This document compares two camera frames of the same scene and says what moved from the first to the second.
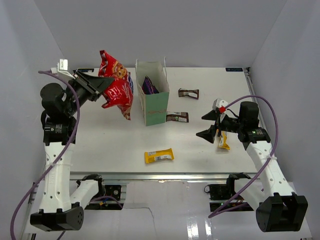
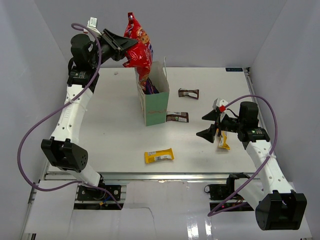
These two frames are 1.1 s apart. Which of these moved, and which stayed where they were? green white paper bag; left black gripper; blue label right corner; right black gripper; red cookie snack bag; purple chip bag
Moved: red cookie snack bag; left black gripper
Stayed: blue label right corner; purple chip bag; green white paper bag; right black gripper
